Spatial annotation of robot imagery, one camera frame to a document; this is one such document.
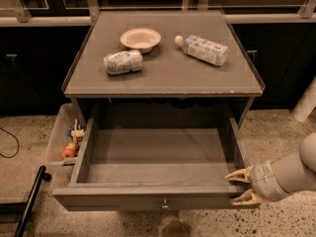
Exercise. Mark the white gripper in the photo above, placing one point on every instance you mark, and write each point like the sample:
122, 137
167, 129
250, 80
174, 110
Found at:
263, 181

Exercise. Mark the grey top drawer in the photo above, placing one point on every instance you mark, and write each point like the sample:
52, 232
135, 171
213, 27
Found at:
139, 156

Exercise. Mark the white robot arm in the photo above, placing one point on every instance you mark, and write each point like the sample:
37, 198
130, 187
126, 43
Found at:
282, 149

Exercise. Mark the grey drawer cabinet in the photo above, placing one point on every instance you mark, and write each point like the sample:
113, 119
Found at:
167, 71

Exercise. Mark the white plastic bottle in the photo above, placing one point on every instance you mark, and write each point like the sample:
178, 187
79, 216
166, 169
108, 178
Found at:
203, 49

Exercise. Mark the crushed green white can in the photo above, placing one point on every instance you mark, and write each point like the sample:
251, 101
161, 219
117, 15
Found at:
123, 62

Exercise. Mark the small toy items in bin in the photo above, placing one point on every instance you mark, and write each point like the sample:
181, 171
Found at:
75, 134

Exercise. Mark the white paper bowl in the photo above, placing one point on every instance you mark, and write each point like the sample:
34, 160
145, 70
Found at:
142, 39

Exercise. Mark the orange toy in bin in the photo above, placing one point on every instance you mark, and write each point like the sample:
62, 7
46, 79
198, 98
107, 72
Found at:
68, 152

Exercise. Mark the clear plastic storage bin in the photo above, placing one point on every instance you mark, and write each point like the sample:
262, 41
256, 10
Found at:
58, 139

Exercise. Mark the black metal bar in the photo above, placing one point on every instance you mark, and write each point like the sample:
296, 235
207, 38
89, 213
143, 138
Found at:
42, 175

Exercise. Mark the metal railing frame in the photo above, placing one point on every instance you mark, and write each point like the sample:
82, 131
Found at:
84, 12

